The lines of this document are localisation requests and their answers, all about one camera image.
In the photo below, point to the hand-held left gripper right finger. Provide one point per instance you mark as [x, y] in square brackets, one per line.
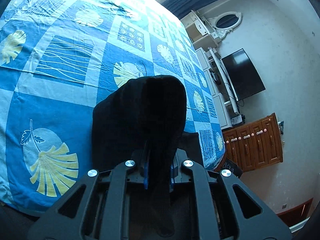
[172, 177]

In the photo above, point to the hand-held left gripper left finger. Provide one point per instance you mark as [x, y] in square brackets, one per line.
[145, 172]

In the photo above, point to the black studded pants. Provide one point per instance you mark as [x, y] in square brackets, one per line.
[140, 120]

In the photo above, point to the dark flat appliance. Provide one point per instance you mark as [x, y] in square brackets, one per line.
[231, 167]

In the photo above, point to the brown wooden cabinet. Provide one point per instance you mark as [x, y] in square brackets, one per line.
[252, 145]

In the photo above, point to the small black box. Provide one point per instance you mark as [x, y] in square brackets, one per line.
[237, 120]

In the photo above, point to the white television stand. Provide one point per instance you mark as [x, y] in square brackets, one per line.
[220, 100]

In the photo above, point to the blue leaf-patterned bedsheet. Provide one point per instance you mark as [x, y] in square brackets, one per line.
[75, 85]

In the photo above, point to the black flat-screen television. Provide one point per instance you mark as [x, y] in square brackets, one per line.
[243, 75]

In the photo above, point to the cream dressing table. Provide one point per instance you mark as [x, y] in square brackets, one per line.
[197, 30]

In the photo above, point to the white oval vanity mirror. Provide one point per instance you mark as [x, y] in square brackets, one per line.
[226, 22]

